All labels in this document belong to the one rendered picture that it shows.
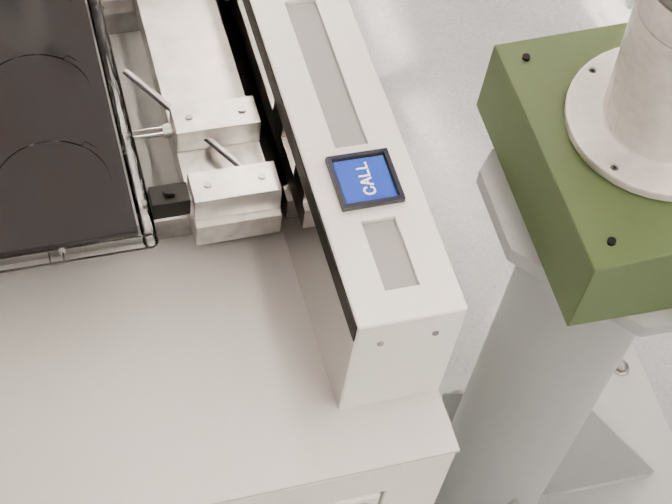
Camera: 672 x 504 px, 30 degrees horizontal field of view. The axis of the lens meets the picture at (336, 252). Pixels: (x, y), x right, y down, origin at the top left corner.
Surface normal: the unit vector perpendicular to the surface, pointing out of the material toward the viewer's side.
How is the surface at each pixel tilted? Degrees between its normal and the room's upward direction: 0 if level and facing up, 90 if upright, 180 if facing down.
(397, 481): 90
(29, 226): 0
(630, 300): 90
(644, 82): 93
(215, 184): 0
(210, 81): 0
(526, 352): 90
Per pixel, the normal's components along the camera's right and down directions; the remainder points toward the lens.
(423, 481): 0.27, 0.81
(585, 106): 0.03, -0.57
